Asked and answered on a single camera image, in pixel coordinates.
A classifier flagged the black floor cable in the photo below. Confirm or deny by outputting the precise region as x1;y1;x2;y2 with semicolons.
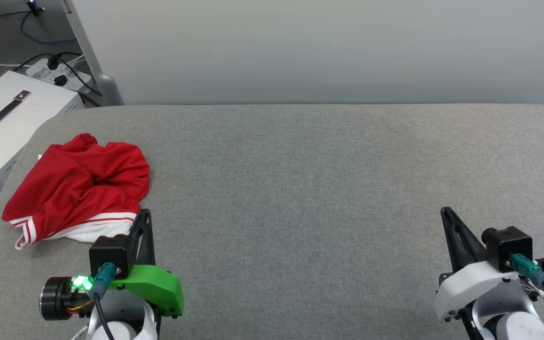
0;0;47;18

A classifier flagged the white power strip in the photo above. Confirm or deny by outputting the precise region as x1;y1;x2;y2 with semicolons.
25;55;94;94

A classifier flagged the grey metal frame post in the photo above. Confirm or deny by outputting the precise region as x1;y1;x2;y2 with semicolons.
63;0;125;106

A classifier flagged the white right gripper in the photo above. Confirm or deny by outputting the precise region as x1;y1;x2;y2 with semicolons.
434;206;544;323

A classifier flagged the white equipment case black handle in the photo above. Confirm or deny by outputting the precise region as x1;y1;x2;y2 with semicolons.
0;70;86;204

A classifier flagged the red white jersey shirt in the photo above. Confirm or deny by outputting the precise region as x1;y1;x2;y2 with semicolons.
1;133;151;250

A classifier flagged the blue floor cable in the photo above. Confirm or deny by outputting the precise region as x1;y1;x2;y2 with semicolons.
19;10;80;46

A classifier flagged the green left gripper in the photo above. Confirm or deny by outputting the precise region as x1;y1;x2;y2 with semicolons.
40;208;184;322

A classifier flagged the black cable teal plug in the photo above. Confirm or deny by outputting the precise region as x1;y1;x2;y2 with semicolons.
510;254;544;318
87;263;117;340

